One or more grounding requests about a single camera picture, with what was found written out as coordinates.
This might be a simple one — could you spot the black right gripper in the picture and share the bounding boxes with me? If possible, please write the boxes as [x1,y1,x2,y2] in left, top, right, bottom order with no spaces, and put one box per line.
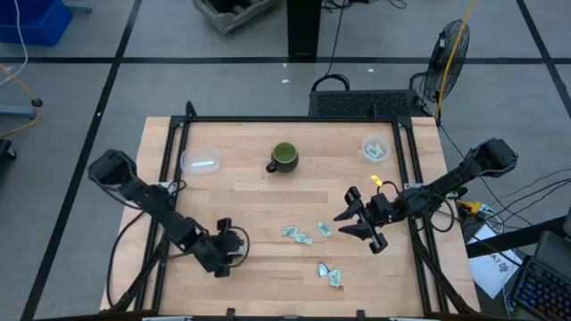
[333,185,398,255]

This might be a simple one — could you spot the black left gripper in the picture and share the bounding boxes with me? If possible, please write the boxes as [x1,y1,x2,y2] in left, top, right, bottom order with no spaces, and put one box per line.
[207,217,246,279]

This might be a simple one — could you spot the blue plastic bin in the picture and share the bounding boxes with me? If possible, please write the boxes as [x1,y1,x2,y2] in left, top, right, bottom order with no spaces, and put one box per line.
[0,0,74,47]

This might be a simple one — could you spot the clear plastic round container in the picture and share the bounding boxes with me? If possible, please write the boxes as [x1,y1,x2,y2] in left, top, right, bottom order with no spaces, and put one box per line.
[361,135,392,163]

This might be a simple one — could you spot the clear plastic lid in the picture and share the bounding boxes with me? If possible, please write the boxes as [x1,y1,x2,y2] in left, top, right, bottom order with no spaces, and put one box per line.
[179,145,222,176]

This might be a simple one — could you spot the dark mug with green inside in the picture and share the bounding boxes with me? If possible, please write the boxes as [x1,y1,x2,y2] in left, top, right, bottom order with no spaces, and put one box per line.
[265,141,300,175]

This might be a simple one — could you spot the black computer tower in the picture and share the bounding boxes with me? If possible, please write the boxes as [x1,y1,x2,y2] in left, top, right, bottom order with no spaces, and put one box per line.
[308,88,423,119]

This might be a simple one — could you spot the white paper sheet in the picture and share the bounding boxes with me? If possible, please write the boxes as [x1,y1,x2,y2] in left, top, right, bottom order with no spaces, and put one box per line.
[468,225,523,300]

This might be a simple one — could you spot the black floor fan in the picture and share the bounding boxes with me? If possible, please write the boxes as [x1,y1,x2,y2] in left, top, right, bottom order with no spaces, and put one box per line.
[410,19,471,103]

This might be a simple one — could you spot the backlit black keyboard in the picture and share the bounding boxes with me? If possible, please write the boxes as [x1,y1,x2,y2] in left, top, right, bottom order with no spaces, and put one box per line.
[511,256,571,321]

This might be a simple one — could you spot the black pillar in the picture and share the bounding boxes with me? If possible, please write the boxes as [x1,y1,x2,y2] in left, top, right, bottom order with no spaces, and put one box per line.
[286,0,323,58]

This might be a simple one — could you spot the grey crate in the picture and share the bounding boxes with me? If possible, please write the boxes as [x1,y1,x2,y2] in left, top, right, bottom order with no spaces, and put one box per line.
[192,0,285,36]

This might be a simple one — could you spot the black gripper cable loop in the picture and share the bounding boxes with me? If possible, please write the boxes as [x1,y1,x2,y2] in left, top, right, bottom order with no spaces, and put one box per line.
[227,225,252,268]

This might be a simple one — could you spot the yellow cable connector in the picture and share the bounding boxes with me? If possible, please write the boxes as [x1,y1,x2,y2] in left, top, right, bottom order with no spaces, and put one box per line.
[459,200,484,215]

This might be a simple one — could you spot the black aluminium table frame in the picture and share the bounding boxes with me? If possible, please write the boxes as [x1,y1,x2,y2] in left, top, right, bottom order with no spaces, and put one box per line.
[106,100,481,321]

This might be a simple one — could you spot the black power cable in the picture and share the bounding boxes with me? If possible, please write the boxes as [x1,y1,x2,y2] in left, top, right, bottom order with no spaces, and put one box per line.
[310,0,352,93]

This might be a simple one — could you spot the yellow hanging cable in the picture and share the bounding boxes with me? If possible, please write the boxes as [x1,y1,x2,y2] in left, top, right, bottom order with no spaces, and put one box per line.
[0,64,42,139]
[434,0,476,122]

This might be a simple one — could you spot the white cable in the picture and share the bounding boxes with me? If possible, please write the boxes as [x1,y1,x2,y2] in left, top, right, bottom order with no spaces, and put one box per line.
[0,0,29,88]

